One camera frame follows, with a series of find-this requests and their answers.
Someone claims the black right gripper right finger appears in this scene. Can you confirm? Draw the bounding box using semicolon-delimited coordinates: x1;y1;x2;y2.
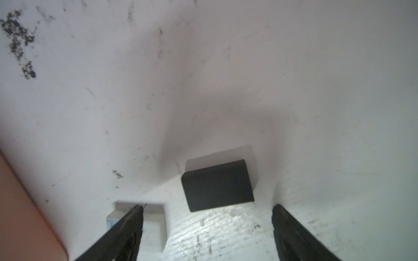
272;204;340;261

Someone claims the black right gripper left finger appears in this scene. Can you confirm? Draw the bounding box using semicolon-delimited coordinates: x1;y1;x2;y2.
77;205;144;261

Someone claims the white eraser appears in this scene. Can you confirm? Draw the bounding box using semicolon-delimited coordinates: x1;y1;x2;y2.
106;201;168;253

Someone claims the pink plastic storage tray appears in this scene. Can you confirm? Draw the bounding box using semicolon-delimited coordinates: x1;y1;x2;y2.
1;156;68;261

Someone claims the black eraser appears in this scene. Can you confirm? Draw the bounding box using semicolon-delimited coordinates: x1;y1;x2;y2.
181;159;254;212

